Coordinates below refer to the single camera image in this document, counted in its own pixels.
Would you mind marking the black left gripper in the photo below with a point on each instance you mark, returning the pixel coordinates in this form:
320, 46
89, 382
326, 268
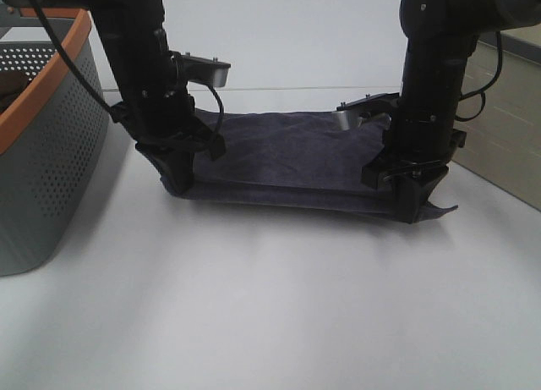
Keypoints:
170, 131

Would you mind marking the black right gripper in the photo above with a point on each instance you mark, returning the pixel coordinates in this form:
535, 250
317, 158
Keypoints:
412, 146

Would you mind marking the dark grey towel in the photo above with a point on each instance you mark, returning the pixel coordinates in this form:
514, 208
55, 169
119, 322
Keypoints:
292, 159

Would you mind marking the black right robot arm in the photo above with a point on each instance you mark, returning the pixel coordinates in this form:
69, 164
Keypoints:
441, 36

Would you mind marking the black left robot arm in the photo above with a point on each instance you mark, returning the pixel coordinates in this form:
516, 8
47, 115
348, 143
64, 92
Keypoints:
134, 40

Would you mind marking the brown towel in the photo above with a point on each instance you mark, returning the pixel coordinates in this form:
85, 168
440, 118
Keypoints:
12, 83

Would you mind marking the beige fabric bin grey rim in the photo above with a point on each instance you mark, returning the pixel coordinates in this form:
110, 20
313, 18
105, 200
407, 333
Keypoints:
503, 142

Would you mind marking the grey perforated basket orange rim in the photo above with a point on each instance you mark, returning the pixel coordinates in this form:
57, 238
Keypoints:
51, 138

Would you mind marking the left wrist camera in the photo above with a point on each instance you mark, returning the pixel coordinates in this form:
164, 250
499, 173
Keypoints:
202, 71

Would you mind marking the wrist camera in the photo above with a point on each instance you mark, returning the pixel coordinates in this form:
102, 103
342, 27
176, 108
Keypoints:
363, 111
202, 71

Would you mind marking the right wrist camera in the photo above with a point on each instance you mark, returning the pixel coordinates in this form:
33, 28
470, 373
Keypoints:
363, 111

